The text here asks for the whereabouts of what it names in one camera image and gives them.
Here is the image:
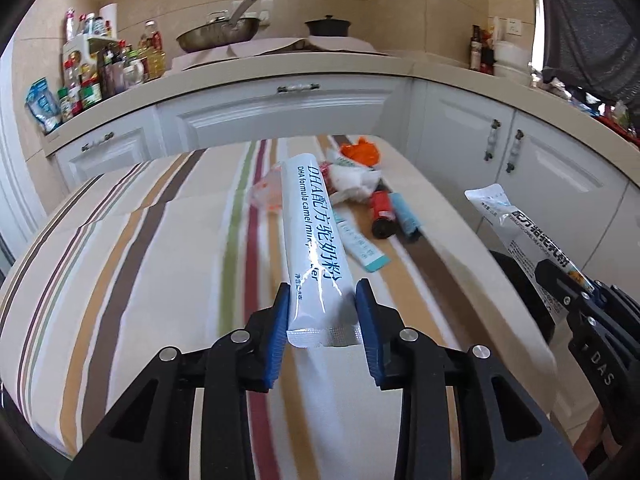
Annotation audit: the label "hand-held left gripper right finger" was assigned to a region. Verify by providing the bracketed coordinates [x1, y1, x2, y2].
[354, 281, 588, 480]

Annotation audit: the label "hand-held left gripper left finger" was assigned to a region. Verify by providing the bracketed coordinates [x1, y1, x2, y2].
[65, 282, 292, 480]

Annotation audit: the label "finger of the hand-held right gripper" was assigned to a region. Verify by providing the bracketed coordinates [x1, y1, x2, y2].
[534, 260, 597, 314]
[594, 282, 640, 332]

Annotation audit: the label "black trash bin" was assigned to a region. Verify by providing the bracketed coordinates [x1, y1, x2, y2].
[487, 250, 559, 346]

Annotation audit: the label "white sachet orange print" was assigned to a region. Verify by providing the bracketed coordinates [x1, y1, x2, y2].
[464, 185, 596, 328]

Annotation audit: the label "white stick packet blue print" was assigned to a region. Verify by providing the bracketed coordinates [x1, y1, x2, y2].
[282, 150, 362, 348]

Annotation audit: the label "white tissue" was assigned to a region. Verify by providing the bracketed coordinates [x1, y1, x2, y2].
[331, 164, 382, 204]

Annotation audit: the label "teal white sachet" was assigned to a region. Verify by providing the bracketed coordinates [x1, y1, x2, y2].
[335, 212, 391, 273]

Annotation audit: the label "red bottle black cap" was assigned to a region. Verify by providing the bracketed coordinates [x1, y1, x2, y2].
[371, 191, 399, 240]

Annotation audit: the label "blue tube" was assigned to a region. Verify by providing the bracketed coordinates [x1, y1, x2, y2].
[390, 192, 422, 242]

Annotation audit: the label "striped tablecloth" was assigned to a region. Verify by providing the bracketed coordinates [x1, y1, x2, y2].
[0, 135, 558, 480]

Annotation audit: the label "clear plastic bag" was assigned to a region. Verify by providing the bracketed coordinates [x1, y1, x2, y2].
[250, 167, 286, 214]

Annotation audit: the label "orange plastic bag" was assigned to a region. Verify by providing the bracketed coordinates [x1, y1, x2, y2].
[341, 136, 382, 167]

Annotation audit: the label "white kitchen cabinets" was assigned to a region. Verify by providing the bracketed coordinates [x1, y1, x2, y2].
[47, 72, 640, 281]

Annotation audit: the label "white container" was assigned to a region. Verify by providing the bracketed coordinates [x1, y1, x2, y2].
[492, 40, 531, 79]

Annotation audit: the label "dark glass bottle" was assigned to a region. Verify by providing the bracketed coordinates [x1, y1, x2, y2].
[470, 25, 484, 71]

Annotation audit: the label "dark cloth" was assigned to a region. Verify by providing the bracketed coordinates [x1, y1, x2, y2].
[535, 0, 640, 111]

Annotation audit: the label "beige stone countertop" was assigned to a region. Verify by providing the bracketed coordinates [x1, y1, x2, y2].
[42, 52, 640, 157]

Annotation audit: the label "beige stove cover cloth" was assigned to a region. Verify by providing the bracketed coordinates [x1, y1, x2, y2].
[172, 35, 382, 72]

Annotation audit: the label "steel wok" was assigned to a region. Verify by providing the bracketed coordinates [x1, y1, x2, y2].
[176, 0, 263, 54]

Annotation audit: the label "black pot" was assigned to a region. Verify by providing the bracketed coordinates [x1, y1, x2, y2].
[305, 15, 352, 37]

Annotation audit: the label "cooking oil bottle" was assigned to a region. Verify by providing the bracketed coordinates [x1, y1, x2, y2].
[140, 20, 167, 81]

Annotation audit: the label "row of condiment bottles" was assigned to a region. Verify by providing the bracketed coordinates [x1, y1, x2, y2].
[56, 7, 146, 122]

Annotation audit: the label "blue snack packet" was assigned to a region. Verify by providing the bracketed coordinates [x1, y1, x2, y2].
[26, 78, 64, 134]

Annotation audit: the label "paper towel roll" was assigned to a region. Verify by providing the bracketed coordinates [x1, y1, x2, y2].
[99, 3, 120, 39]

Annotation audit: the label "cabinet handle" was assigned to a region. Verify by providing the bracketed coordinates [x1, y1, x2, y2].
[82, 132, 115, 152]
[506, 131, 525, 173]
[484, 119, 501, 162]

